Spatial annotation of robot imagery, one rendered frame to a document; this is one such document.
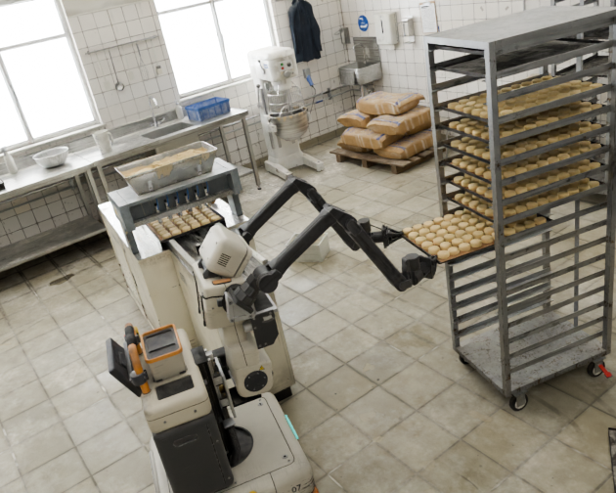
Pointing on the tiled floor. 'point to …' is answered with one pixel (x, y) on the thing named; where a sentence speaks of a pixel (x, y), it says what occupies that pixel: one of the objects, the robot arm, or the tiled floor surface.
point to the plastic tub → (314, 249)
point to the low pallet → (383, 158)
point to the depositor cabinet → (158, 271)
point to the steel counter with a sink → (179, 129)
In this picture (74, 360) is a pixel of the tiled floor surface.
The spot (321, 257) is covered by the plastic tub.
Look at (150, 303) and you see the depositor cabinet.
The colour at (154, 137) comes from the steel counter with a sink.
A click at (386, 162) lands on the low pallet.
